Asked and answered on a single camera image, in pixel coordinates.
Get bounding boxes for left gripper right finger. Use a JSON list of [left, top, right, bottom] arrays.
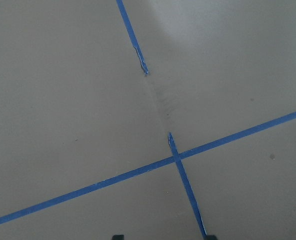
[[205, 235, 216, 240]]

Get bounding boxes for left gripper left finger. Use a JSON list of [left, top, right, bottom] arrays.
[[112, 234, 124, 240]]

